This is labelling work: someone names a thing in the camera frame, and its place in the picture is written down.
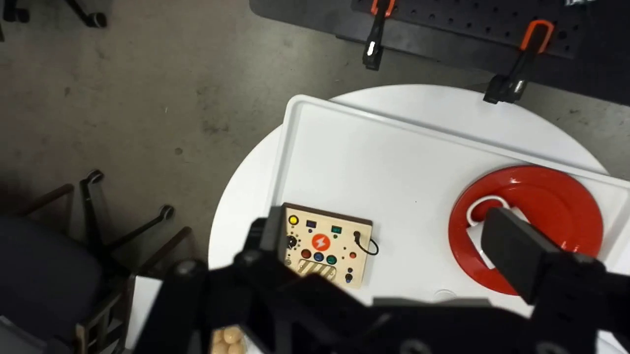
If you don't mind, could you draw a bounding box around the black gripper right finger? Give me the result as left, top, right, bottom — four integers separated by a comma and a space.
480, 206, 608, 306

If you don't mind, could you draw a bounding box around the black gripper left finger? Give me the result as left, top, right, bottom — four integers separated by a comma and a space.
257, 202, 291, 267

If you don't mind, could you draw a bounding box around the wooden toy button board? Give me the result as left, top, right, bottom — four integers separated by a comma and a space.
277, 202, 381, 291

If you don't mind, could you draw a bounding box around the red round plate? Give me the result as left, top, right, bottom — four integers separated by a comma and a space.
446, 163, 606, 296

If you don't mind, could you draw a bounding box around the white mug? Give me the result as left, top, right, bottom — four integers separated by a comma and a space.
464, 192, 527, 271

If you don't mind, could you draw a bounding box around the beige egg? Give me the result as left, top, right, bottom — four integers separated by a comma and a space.
220, 324, 245, 346

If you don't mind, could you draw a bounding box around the white plastic tray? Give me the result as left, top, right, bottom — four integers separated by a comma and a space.
271, 92, 630, 310

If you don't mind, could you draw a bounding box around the grey office chair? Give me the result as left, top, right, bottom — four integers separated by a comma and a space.
0, 167, 194, 354

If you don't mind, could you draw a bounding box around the black perforated breadboard table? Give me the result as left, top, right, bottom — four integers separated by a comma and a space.
247, 0, 630, 106

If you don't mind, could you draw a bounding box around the black chair base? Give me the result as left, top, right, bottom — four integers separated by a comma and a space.
0, 0, 110, 29

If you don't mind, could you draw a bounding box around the orange handled black clamp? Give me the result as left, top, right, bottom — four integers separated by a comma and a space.
360, 0, 399, 72
482, 17, 557, 106

